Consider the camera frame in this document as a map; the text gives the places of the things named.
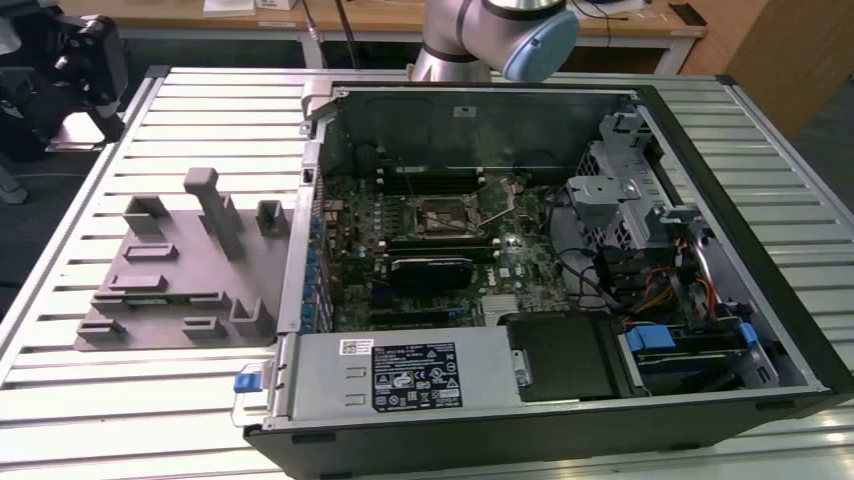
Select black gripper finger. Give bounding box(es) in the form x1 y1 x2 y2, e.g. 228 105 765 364
56 14 128 143
0 64 59 162

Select metal socket cover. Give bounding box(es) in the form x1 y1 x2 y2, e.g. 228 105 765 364
474 174 521 224

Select thin metal locking lever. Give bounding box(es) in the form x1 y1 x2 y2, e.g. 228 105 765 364
478 205 521 232

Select wooden desk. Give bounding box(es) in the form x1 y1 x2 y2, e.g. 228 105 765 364
0 0 710 71

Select large white box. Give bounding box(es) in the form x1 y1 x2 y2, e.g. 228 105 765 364
202 0 256 19

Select grey parts rack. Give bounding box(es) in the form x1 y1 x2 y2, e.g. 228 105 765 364
71 167 296 354

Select green RAM stick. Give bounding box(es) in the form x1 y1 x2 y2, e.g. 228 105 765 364
123 294 220 305

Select black RAM stick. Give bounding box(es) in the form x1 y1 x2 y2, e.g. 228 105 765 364
384 236 499 251
387 247 499 262

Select black graphics card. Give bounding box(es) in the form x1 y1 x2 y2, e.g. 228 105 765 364
388 255 476 292

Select silver power supply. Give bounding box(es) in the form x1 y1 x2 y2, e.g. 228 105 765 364
284 329 523 422

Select black expansion slot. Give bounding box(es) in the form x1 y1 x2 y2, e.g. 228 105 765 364
368 308 468 325

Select green motherboard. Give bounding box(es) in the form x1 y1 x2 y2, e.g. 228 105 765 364
312 167 589 334

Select silver chipset heatsink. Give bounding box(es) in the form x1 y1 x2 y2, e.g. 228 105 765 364
480 294 523 317

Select silver metal drive cage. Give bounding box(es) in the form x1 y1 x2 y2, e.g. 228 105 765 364
565 110 679 254

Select small black desk object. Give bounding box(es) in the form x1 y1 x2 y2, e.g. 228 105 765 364
669 2 709 26

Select black plastic shroud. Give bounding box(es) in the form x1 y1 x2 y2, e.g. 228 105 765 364
503 310 635 404

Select hard disk in blue carrier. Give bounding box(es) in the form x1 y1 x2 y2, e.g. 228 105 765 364
617 319 782 394

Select black PC case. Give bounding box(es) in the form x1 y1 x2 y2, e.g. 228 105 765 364
230 74 854 471

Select wooden cabinet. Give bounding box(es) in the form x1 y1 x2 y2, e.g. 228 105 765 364
683 0 854 139

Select white rimmed wrist camera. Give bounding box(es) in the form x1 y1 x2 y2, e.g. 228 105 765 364
0 0 66 69

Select hanging cable with plug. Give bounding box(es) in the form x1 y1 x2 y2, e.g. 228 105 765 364
303 0 327 45

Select black camera cable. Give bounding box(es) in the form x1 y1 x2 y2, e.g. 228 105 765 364
335 0 356 42

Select yellow orange power wires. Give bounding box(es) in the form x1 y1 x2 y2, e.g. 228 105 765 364
623 287 677 314

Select orange flat data wire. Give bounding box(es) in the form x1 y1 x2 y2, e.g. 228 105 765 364
697 277 726 321

